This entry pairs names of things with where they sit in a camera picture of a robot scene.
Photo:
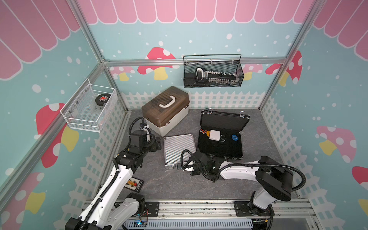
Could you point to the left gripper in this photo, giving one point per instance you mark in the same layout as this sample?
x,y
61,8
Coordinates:
x,y
153,142

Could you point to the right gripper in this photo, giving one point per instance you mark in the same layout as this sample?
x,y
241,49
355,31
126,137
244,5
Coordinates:
x,y
193,173

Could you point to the silver aluminium poker case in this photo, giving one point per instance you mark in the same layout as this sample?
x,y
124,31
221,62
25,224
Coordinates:
x,y
174,146

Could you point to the black poker case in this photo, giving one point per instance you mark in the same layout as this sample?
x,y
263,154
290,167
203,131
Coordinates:
x,y
228,124

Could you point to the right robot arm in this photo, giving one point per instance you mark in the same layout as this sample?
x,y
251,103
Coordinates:
x,y
277,181

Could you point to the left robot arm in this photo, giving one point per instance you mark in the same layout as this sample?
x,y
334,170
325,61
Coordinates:
x,y
102,214

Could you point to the poker chips in black case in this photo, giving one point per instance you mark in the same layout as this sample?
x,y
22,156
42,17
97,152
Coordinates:
x,y
205,132

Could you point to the white box brown lid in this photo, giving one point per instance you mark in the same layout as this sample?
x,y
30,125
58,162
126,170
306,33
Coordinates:
x,y
166,110

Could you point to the white card box black case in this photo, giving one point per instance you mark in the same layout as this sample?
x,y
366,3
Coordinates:
x,y
214,135

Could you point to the black tape roll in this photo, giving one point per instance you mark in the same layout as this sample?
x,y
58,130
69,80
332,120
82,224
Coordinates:
x,y
102,99

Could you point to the small green circuit board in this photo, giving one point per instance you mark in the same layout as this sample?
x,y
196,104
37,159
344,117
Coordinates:
x,y
140,223

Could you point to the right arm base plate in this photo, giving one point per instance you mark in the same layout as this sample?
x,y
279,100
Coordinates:
x,y
248,209

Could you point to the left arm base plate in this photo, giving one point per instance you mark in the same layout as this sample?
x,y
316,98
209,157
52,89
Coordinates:
x,y
151,209

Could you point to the white wire wall basket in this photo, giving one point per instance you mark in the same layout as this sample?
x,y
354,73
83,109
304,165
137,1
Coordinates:
x,y
82,113

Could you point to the black wire wall basket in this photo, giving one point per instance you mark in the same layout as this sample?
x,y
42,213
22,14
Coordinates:
x,y
218,70

